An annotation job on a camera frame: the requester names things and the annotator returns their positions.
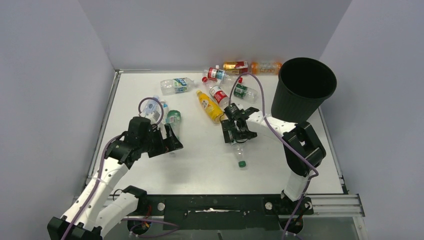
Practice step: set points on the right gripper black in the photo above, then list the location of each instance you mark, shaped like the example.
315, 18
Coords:
227, 125

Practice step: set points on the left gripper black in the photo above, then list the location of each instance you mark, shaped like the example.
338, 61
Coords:
163, 148

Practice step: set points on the clear bottle green label green cap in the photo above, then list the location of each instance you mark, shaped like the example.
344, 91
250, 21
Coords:
238, 150

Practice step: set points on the yellow juice bottle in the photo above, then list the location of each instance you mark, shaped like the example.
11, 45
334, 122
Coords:
213, 111

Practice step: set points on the green tea bottle white cap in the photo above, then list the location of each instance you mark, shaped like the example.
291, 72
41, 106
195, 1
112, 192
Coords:
174, 119

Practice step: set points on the clear bottle white blue label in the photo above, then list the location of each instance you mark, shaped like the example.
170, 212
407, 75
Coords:
165, 108

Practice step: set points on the clear blue water bottle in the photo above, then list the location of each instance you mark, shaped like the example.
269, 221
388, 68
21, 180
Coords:
151, 106

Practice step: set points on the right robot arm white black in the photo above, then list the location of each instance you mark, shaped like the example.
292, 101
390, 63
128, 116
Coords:
303, 149

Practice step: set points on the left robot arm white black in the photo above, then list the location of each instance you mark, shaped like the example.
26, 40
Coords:
88, 218

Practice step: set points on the black ribbed plastic bin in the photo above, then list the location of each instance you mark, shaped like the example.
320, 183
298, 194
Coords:
303, 85

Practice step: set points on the clear bottle dark green label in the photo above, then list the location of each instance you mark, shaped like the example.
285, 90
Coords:
241, 91

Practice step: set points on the clear bottle red blue label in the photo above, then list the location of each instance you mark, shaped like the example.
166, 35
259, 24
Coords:
220, 76

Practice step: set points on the red gold label bottle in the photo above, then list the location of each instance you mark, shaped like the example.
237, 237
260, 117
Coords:
236, 67

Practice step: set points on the clear bottle blue green label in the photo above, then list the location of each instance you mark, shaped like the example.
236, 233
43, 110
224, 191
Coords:
177, 85

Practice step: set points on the orange drink bottle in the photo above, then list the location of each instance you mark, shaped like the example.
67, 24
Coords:
265, 67

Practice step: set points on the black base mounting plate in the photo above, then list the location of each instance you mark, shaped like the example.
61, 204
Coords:
223, 212

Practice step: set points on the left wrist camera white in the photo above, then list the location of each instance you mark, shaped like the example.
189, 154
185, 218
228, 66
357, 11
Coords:
154, 115

